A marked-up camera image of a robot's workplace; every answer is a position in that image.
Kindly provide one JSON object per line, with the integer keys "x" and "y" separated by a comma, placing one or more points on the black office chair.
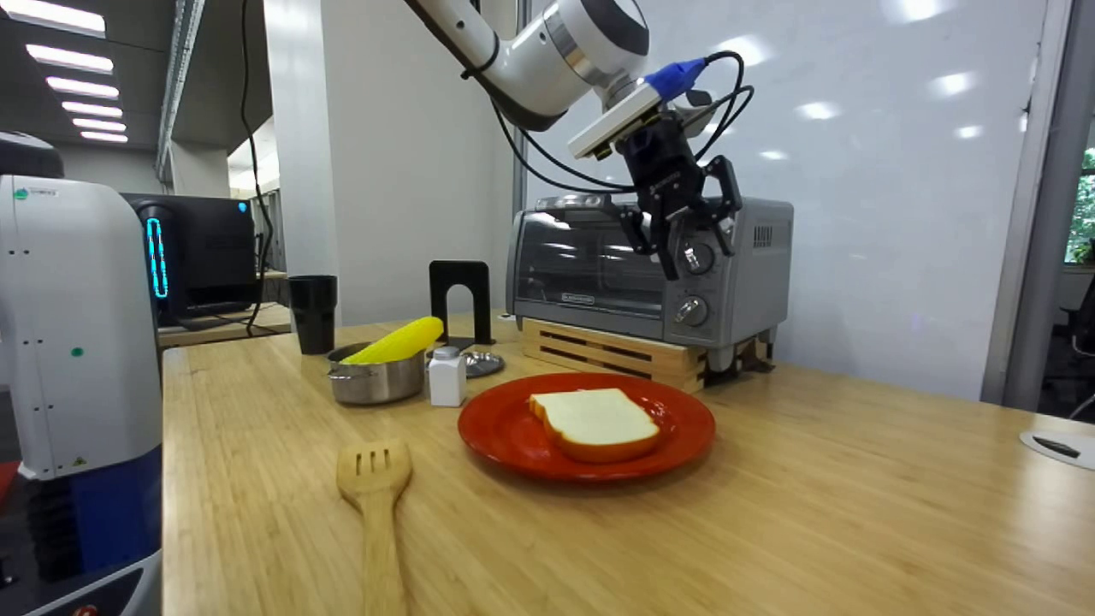
{"x": 1071, "y": 355}

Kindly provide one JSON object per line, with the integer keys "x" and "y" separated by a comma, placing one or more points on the white bread slice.
{"x": 591, "y": 420}

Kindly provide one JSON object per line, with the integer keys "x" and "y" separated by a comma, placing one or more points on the black plastic cup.
{"x": 312, "y": 312}

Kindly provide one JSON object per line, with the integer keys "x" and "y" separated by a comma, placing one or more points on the small steel pot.
{"x": 371, "y": 383}

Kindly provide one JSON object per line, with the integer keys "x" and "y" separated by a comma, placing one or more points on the white and blue machine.
{"x": 69, "y": 345}

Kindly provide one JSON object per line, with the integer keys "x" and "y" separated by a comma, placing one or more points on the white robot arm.
{"x": 548, "y": 56}

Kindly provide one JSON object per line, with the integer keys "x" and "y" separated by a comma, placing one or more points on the wooden slotted spatula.
{"x": 378, "y": 525}

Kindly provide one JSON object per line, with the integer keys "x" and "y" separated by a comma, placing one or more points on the black metal bookend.
{"x": 440, "y": 294}

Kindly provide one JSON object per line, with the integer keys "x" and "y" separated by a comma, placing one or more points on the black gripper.
{"x": 667, "y": 172}

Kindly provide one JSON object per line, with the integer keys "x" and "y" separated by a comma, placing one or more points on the silver toaster oven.
{"x": 591, "y": 276}

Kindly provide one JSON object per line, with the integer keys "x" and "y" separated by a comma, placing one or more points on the slatted wooden trivet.
{"x": 618, "y": 349}

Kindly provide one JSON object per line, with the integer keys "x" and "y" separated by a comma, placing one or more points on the silver oven knob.
{"x": 694, "y": 257}
{"x": 688, "y": 310}

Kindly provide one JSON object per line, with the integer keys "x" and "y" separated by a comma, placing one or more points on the white table grommet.
{"x": 1053, "y": 445}

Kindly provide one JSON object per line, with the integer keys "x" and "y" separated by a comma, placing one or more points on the white salt shaker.
{"x": 445, "y": 379}

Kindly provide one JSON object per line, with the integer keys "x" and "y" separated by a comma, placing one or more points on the red plate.
{"x": 491, "y": 432}

